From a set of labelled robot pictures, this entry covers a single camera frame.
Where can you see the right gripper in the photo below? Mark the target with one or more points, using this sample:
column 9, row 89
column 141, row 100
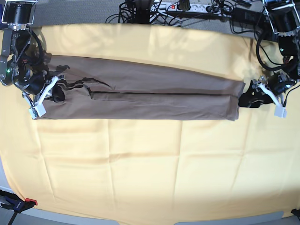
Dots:
column 35, row 83

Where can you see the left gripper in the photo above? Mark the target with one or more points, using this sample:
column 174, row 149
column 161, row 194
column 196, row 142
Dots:
column 254, row 97

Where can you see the brown T-shirt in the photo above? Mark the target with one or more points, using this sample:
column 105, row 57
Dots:
column 113, row 89

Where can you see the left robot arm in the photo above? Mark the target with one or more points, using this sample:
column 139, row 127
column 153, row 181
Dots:
column 279, row 21

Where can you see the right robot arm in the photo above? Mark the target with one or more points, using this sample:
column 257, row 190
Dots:
column 22, row 53

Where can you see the yellow table cloth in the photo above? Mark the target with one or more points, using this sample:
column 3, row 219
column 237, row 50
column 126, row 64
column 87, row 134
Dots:
column 154, row 172

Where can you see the black power adapter box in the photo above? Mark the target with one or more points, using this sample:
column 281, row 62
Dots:
column 248, row 17

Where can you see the black red table clamp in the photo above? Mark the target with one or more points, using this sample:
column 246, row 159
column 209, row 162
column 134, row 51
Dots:
column 10, row 201

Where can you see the black corner clamp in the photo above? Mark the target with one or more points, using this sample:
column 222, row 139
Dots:
column 296, row 212

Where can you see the white power strip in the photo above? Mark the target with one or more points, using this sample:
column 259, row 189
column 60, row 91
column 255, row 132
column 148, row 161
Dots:
column 180, row 7

